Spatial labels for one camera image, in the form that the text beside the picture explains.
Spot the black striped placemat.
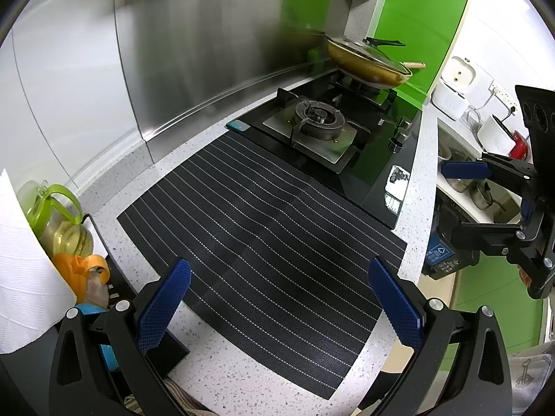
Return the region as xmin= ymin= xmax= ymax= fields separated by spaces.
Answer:
xmin=119 ymin=132 xmax=405 ymax=399

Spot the white paper towel roll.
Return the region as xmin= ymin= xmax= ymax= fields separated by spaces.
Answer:
xmin=0 ymin=170 xmax=76 ymax=354

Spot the frying pan with lid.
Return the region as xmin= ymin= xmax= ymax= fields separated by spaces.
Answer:
xmin=325 ymin=36 xmax=426 ymax=89

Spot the white stove label sticker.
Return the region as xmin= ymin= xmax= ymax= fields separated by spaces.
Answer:
xmin=384 ymin=164 xmax=410 ymax=215

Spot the white kitchen shelf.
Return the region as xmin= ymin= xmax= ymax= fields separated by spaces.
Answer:
xmin=437 ymin=111 xmax=522 ymax=224

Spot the person's left hand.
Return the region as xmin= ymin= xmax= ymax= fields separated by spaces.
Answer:
xmin=518 ymin=266 xmax=531 ymax=288

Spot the small teal box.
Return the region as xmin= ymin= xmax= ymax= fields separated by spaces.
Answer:
xmin=226 ymin=119 xmax=250 ymax=132

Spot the white rice cooker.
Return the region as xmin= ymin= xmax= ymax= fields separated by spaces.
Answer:
xmin=431 ymin=55 xmax=494 ymax=121

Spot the striped cloth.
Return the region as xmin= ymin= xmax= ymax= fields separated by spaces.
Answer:
xmin=124 ymin=379 xmax=214 ymax=415

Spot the blue cup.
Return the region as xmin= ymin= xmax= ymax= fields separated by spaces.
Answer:
xmin=75 ymin=303 xmax=119 ymax=372

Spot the green lidded glass pitcher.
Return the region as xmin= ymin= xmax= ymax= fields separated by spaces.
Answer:
xmin=17 ymin=180 xmax=94 ymax=257

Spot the black gas stove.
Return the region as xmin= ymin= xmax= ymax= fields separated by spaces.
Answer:
xmin=237 ymin=70 xmax=421 ymax=228

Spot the white pot red handle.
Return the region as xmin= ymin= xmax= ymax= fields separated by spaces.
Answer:
xmin=477 ymin=115 xmax=529 ymax=160

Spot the blue black pedal bin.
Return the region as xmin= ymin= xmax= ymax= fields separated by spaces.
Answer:
xmin=421 ymin=198 xmax=480 ymax=280

